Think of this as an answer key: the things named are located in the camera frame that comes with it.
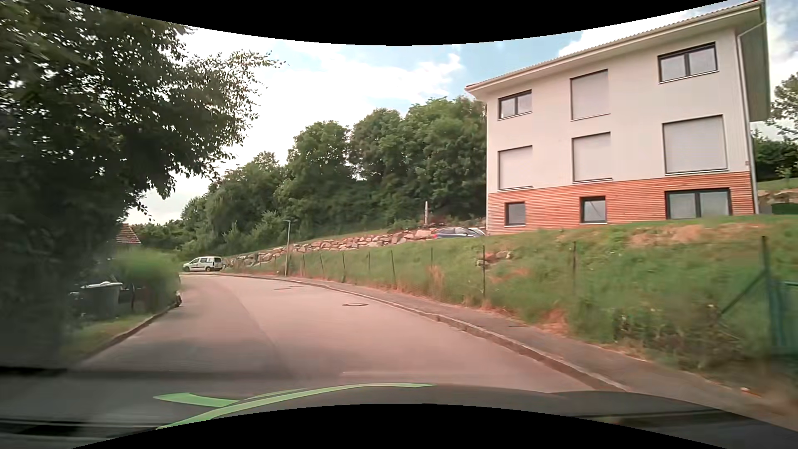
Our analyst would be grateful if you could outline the grey pavement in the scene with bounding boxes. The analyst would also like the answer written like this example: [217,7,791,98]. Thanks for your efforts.
[219,272,798,431]

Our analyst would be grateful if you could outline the grass verge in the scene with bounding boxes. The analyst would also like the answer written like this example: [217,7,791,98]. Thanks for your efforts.
[59,302,178,365]

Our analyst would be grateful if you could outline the white building with wood cladding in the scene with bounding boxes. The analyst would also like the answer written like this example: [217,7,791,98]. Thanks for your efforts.
[464,0,772,236]

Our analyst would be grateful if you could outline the green wire mesh fence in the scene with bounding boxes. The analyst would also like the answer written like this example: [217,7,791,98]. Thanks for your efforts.
[283,236,798,375]

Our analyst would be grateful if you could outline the trees behind white building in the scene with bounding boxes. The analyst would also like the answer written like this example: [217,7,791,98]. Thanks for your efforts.
[751,72,798,183]

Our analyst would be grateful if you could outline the green bush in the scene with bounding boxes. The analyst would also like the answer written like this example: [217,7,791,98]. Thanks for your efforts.
[109,248,182,313]

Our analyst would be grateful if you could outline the car's own bonnet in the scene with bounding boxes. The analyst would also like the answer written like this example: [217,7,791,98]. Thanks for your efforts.
[0,382,798,449]

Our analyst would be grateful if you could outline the large dark green tree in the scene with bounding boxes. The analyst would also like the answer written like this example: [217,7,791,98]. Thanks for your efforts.
[0,0,281,369]

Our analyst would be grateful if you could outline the rough stone retaining wall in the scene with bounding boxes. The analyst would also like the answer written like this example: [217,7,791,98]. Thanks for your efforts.
[224,228,437,269]

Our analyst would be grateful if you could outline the wood of green trees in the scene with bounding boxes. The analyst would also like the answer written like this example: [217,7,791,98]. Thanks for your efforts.
[132,96,488,259]

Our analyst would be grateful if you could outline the grey wheelie bin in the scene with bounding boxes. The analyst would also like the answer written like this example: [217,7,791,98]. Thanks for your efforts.
[80,281,124,320]

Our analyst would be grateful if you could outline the grass bank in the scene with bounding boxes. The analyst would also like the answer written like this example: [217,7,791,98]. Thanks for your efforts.
[226,215,798,390]

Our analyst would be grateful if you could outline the grey asphalt road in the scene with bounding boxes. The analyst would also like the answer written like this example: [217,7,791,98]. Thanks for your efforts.
[0,273,599,425]

